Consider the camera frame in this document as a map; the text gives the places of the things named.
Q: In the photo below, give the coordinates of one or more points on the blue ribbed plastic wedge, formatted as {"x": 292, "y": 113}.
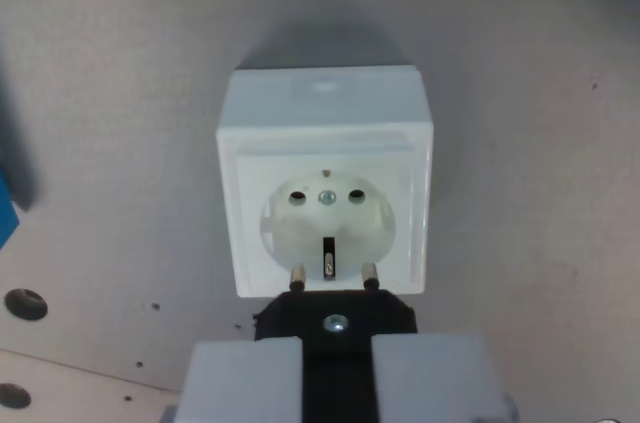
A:
{"x": 7, "y": 218}

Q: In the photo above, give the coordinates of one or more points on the black two-pin power plug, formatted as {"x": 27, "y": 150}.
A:
{"x": 295, "y": 315}

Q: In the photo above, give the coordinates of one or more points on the white wall socket box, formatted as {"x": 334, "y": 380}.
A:
{"x": 325, "y": 133}

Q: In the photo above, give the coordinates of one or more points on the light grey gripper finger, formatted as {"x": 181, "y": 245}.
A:
{"x": 435, "y": 378}
{"x": 240, "y": 383}

